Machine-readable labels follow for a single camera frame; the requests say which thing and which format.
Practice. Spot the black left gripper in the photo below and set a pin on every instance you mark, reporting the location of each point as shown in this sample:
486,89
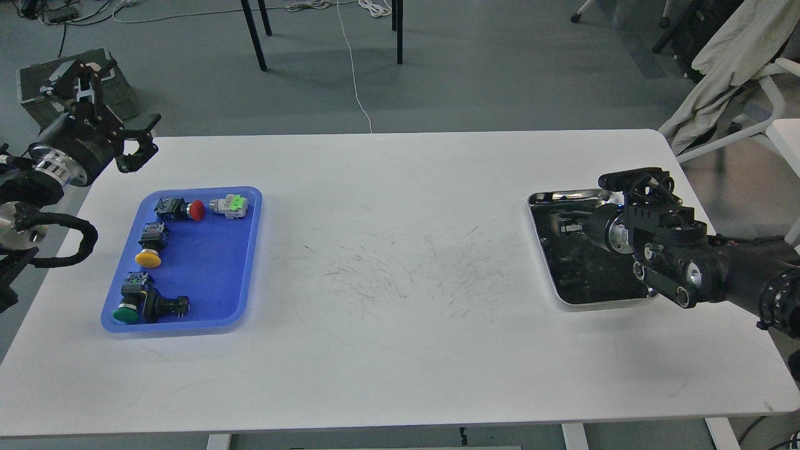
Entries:
76,148

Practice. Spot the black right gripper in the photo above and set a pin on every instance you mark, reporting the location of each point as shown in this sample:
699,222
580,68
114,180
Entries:
651,223

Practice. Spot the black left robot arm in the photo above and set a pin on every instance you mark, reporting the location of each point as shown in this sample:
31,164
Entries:
25,222

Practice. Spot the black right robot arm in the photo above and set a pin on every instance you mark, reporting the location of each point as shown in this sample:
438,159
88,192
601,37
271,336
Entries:
758,275

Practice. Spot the silver metal tray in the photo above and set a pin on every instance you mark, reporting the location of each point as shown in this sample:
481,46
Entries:
584,276

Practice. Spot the grey green plastic crate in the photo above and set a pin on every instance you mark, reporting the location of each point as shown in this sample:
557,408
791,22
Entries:
117,93

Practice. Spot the black table leg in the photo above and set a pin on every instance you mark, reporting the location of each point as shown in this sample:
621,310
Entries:
263,11
253,34
397,20

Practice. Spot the blue plastic tray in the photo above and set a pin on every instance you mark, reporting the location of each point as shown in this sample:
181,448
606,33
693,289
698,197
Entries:
208,261

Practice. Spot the beige cloth on chair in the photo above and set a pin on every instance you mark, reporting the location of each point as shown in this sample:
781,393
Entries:
743,45

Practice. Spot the red push button switch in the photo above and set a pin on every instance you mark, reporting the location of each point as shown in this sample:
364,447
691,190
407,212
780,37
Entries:
174,209

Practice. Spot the yellow push button switch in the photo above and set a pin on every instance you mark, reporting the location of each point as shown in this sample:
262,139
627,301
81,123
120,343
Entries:
153,240

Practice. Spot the grey green switch part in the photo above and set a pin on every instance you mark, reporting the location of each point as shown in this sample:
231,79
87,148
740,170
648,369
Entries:
232,206

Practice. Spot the green push button switch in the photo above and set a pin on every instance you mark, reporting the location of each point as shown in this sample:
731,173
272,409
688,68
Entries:
134,291

